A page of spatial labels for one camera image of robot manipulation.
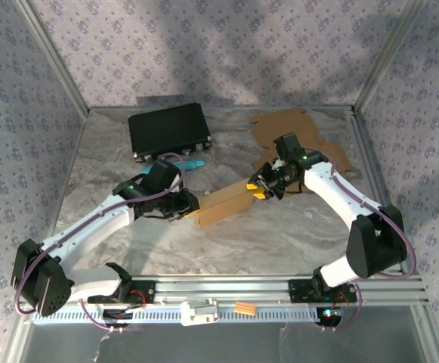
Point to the teal plastic tube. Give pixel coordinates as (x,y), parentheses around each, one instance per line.
(194,164)

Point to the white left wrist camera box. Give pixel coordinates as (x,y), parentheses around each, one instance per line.
(174,182)

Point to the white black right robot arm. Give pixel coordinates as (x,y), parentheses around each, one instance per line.
(340,196)

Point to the aluminium side rail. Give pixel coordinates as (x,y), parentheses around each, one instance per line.
(70,166)
(362,136)

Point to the circuit board with green light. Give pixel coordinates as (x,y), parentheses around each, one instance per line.
(328,313)

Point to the black hard case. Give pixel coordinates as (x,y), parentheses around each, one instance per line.
(166,128)

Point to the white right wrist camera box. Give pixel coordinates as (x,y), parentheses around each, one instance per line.
(278,164)

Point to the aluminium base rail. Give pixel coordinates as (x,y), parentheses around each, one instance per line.
(223,287)

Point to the aluminium corner post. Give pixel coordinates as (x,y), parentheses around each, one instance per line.
(385,56)
(56,56)

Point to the white plastic clamp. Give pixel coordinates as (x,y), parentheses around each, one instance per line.
(198,314)

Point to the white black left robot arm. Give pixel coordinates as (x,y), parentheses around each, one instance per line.
(90,227)

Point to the black electronics bracket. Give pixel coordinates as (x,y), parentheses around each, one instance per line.
(115,314)

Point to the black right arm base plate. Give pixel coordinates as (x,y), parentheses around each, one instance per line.
(300,291)

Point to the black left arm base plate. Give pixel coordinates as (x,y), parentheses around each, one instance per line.
(143,291)

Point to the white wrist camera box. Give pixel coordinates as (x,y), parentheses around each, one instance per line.
(278,164)
(174,182)

